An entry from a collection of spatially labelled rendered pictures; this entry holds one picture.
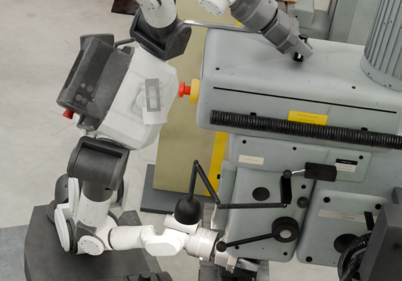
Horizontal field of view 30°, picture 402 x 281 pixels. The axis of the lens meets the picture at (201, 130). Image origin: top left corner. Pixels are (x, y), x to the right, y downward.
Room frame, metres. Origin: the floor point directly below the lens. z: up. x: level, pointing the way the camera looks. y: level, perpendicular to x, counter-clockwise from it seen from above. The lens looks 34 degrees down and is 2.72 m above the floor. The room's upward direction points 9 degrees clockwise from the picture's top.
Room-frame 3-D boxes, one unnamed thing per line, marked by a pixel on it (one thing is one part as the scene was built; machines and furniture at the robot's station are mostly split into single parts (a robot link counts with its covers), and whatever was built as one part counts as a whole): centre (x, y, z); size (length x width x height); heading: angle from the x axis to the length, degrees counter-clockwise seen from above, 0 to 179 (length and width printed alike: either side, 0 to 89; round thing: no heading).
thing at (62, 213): (2.19, 0.39, 0.68); 0.21 x 0.20 x 0.13; 25
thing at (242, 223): (1.58, -0.20, 1.47); 0.21 x 0.19 x 0.32; 3
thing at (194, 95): (1.57, 0.03, 1.76); 0.06 x 0.02 x 0.06; 3
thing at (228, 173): (1.57, -0.09, 1.44); 0.04 x 0.04 x 0.21; 3
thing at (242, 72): (1.58, -0.21, 1.81); 0.47 x 0.26 x 0.16; 93
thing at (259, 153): (1.58, -0.24, 1.68); 0.34 x 0.24 x 0.10; 93
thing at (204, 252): (1.60, -0.11, 1.23); 0.13 x 0.12 x 0.10; 168
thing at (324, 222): (1.59, -0.39, 1.47); 0.24 x 0.19 x 0.26; 3
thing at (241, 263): (1.55, -0.19, 1.23); 0.06 x 0.02 x 0.03; 78
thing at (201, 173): (1.44, -0.04, 1.58); 0.17 x 0.01 x 0.01; 25
